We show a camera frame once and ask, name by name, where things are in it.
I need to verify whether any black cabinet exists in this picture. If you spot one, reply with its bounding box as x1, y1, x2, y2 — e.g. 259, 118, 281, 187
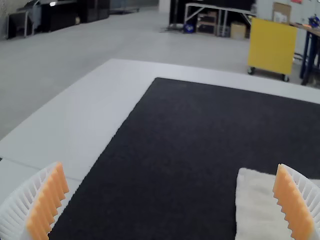
39, 0, 111, 33

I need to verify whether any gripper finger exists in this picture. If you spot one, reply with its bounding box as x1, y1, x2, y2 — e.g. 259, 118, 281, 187
272, 163, 320, 240
0, 161, 70, 240

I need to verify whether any grey metal frame table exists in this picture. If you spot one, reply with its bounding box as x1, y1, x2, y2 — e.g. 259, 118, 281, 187
184, 2, 257, 38

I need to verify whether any blue workbench frame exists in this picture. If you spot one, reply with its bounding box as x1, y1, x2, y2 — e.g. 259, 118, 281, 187
289, 14, 320, 86

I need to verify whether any pale towel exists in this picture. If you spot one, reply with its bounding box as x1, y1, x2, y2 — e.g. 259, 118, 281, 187
234, 167, 320, 240

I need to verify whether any black mat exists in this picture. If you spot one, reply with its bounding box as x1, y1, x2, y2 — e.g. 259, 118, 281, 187
47, 76, 320, 240

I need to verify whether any cardboard box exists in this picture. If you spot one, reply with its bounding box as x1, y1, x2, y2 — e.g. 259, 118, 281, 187
229, 21, 247, 40

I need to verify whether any yellow cart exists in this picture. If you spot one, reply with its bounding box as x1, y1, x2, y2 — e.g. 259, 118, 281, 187
247, 16, 298, 82

